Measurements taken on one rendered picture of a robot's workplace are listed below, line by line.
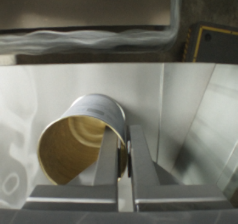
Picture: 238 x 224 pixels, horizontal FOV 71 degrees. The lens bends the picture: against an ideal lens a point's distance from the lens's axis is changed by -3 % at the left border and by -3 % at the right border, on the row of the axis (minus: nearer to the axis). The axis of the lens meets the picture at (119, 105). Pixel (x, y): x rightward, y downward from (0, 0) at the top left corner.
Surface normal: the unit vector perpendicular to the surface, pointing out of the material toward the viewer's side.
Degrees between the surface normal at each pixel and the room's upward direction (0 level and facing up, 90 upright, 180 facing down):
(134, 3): 3
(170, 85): 0
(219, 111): 90
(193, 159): 90
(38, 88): 0
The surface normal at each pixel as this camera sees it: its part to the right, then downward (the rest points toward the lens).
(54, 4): -0.01, 0.30
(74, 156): 0.61, -0.77
